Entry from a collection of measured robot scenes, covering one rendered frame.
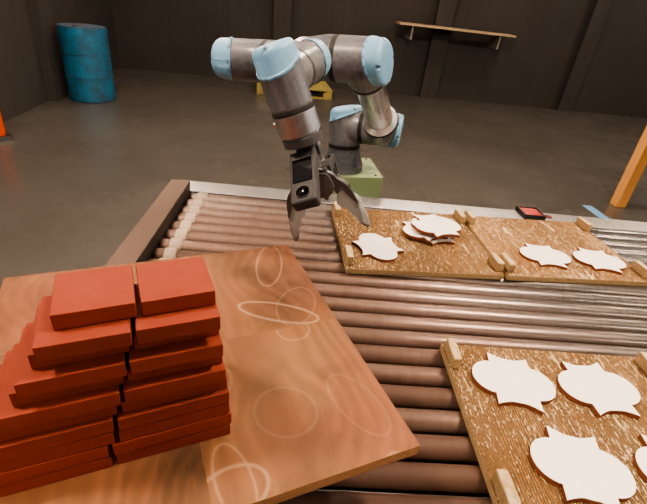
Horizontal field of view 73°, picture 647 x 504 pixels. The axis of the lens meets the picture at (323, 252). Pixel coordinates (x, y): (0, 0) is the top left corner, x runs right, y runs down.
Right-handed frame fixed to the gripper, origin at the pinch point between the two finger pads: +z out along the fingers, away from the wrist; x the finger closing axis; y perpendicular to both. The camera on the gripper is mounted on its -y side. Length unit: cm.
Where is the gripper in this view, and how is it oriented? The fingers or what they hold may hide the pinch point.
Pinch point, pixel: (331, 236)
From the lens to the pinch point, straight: 84.9
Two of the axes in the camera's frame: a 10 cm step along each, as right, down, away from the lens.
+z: 2.9, 8.3, 4.8
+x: -9.5, 1.8, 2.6
